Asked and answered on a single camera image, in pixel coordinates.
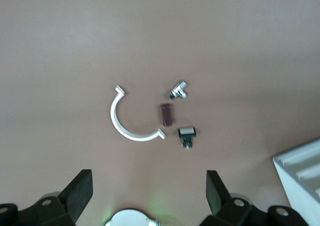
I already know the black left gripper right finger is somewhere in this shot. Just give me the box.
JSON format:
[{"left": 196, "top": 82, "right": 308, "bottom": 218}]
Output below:
[{"left": 199, "top": 170, "right": 311, "bottom": 226}]

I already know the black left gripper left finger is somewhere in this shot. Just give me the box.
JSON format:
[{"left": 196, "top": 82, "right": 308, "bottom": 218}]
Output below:
[{"left": 0, "top": 169, "right": 94, "bottom": 226}]

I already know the white square push button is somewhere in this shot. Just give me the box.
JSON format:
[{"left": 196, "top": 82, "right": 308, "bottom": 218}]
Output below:
[{"left": 177, "top": 127, "right": 197, "bottom": 150}]

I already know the white drawer cabinet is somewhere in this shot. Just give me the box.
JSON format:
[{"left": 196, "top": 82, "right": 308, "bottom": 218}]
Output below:
[{"left": 272, "top": 139, "right": 320, "bottom": 226}]

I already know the brown terminal block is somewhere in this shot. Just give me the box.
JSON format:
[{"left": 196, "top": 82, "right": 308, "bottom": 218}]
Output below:
[{"left": 159, "top": 103, "right": 174, "bottom": 127}]

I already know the chrome T-shaped fitting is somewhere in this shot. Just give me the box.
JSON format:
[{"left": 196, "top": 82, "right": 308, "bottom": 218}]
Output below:
[{"left": 169, "top": 80, "right": 189, "bottom": 100}]

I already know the white half-ring pipe clamp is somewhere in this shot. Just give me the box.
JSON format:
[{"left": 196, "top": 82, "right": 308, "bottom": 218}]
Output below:
[{"left": 109, "top": 85, "right": 166, "bottom": 142}]

